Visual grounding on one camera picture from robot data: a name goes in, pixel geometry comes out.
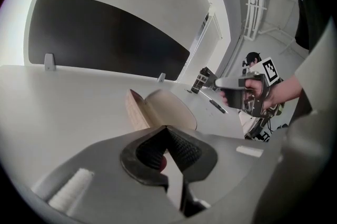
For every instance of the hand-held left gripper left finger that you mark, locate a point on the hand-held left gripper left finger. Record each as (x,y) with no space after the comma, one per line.
(100,162)

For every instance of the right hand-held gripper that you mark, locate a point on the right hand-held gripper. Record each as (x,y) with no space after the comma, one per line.
(269,70)

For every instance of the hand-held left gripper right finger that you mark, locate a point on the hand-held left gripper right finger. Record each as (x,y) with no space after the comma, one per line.
(237,165)

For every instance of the brown glasses case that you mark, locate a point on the brown glasses case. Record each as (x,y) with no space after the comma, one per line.
(163,110)

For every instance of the person's right forearm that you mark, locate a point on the person's right forearm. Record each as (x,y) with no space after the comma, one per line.
(287,89)

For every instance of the person's right hand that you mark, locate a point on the person's right hand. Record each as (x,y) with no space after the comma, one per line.
(254,86)

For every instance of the black smartphone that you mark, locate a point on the black smartphone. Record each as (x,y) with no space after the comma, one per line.
(218,106)

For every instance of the black tumbler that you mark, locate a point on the black tumbler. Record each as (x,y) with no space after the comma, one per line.
(200,81)

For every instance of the black desk divider panel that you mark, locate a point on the black desk divider panel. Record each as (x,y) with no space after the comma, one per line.
(105,39)

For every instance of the grey divider bracket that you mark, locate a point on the grey divider bracket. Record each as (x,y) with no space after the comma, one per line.
(49,62)
(161,77)

